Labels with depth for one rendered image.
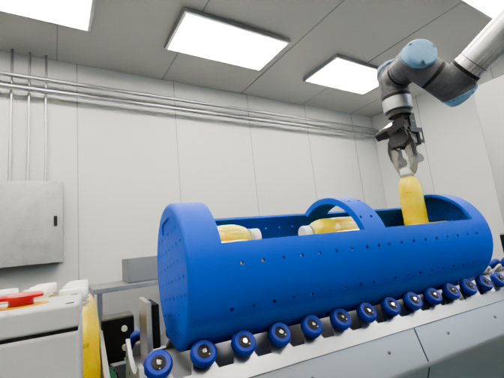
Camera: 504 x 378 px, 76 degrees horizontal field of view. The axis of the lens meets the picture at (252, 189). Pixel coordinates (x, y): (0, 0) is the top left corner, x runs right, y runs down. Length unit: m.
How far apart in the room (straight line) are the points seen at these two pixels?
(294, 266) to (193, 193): 3.70
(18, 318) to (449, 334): 0.87
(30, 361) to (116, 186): 3.75
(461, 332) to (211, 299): 0.66
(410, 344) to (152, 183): 3.63
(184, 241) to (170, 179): 3.67
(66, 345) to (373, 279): 0.61
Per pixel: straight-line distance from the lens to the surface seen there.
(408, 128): 1.17
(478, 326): 1.07
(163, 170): 4.23
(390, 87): 1.20
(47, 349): 0.34
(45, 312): 0.34
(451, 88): 1.13
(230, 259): 0.58
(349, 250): 0.72
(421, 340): 0.90
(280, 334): 0.67
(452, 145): 6.12
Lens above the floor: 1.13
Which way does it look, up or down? 10 degrees up
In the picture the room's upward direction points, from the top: 6 degrees counter-clockwise
